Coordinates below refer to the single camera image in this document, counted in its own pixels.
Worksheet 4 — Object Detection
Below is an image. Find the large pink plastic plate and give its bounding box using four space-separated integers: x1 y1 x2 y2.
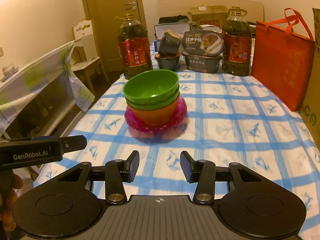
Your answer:
124 96 187 133

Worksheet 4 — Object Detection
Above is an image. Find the orange plastic bowl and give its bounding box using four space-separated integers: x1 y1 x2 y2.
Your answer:
129 96 182 126

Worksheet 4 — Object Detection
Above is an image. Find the green plastic bowl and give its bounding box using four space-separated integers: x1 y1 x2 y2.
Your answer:
123 69 179 105
126 89 180 111

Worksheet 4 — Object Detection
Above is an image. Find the person's left hand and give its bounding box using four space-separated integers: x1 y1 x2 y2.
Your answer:
1 170 23 232

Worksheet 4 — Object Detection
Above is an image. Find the cloth covered side shelf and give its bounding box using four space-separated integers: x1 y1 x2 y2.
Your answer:
1 41 95 134

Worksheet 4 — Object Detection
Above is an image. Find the blue checked tablecloth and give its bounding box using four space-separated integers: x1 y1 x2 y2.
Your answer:
34 39 320 238

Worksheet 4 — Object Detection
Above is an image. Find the lower instant meal box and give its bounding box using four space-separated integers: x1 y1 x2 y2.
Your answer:
182 52 223 74

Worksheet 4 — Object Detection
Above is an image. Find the lower small black cup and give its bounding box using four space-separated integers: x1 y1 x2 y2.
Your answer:
155 53 180 72

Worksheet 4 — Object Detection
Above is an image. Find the white wooden chair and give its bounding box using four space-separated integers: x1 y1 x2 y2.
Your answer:
71 20 109 94

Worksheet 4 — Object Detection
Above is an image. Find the large cardboard box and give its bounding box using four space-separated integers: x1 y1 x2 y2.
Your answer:
299 8 320 145

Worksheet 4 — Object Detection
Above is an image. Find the tilted instant rice bowl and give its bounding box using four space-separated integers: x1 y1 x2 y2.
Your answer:
182 30 225 57

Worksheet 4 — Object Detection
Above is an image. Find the left cooking oil bottle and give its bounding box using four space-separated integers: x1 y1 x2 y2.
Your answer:
117 2 152 80

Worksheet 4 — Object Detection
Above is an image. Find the cooking oil bottle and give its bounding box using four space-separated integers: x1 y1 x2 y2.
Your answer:
222 7 252 76
117 2 152 80

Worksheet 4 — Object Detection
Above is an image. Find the tilted small black cup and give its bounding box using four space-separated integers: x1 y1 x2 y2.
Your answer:
158 30 182 57

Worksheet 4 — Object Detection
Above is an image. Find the red insulated tote bag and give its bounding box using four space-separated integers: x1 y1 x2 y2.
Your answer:
251 8 315 111

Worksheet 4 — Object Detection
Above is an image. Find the right cooking oil bottle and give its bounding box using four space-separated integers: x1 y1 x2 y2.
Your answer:
222 7 252 76

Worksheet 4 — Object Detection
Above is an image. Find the white box behind cups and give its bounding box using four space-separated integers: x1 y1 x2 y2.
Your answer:
154 22 191 40

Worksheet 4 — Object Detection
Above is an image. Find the background brown cardboard box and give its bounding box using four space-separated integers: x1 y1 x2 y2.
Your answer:
188 5 228 28

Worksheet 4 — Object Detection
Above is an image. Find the black bag in background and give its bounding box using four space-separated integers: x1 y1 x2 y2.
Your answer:
158 15 189 24

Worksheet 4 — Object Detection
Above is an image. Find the wooden door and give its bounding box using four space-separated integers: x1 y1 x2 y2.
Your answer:
82 0 146 72

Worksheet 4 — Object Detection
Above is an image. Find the wooden headboard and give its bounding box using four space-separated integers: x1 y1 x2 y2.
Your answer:
156 0 265 22

